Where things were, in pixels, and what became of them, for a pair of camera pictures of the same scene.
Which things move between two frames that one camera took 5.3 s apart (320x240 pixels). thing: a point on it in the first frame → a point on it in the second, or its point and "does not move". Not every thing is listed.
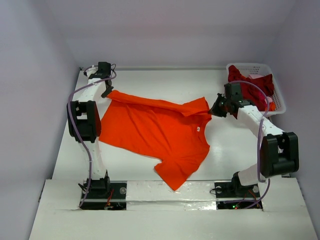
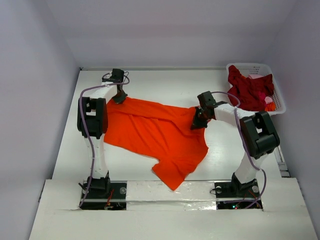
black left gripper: (106, 93) → (120, 99)
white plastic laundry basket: (262, 69) does not move
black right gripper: (219, 106) → (200, 118)
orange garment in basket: (272, 107) does not move
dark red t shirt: (250, 92) does not move
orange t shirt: (173, 132) does not move
